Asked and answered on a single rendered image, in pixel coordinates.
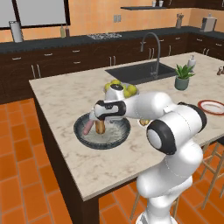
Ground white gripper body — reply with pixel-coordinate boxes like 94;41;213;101
88;104;103;122

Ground brown bun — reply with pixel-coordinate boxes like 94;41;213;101
94;119;107;136

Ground pink sausage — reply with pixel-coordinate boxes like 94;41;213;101
82;120;95;137

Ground dark grey bowl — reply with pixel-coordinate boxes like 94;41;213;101
73;111;132;151

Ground pale fruit bowl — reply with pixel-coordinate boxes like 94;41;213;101
103;83;140;100

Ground golden bun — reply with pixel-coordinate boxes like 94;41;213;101
139;118;151;127

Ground long dark cupboard run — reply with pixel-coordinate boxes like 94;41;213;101
0;32;191;105

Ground dark sink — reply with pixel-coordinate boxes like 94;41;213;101
105;61;178;86

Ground dark wooden kitchen island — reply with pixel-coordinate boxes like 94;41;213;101
28;52;224;224

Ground steel hob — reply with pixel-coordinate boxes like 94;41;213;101
87;32;123;41

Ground pale bottle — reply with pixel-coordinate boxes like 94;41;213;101
59;24;66;39

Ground grey curved tap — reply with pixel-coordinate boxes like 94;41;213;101
140;31;162;81

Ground green plant in grey pot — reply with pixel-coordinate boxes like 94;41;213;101
173;64;195;92

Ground wooden stool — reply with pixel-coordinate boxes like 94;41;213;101
199;136;224;210
129;189;180;221

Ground white soap dispenser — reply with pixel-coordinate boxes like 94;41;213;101
186;54;197;74

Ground white paper towel roll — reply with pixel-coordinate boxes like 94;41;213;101
8;20;25;44

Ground black-framed window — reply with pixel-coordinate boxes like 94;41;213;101
0;0;72;30

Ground grey utensil pot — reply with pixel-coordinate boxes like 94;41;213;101
175;12;185;30

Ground short dark cupboard run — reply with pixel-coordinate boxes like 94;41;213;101
186;31;224;61

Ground grey coffee machine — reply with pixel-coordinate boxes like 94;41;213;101
200;13;218;33

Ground dark wall shelf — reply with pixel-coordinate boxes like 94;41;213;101
120;5;173;11

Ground dark wall cupboards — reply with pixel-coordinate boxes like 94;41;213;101
167;0;224;11

